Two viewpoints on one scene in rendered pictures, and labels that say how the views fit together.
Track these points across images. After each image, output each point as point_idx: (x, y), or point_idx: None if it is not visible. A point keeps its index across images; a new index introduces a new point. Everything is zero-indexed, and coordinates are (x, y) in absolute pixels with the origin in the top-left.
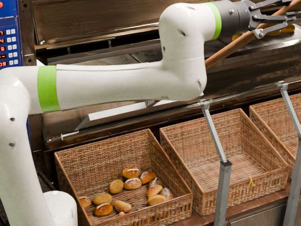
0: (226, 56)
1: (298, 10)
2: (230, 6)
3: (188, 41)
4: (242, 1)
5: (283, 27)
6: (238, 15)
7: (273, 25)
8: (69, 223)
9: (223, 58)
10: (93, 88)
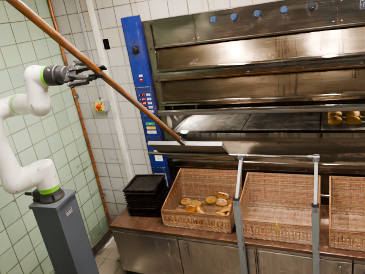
0: (136, 107)
1: (96, 73)
2: (50, 67)
3: (26, 83)
4: (69, 66)
5: (82, 82)
6: (51, 72)
7: (108, 84)
8: (32, 171)
9: (139, 109)
10: (17, 104)
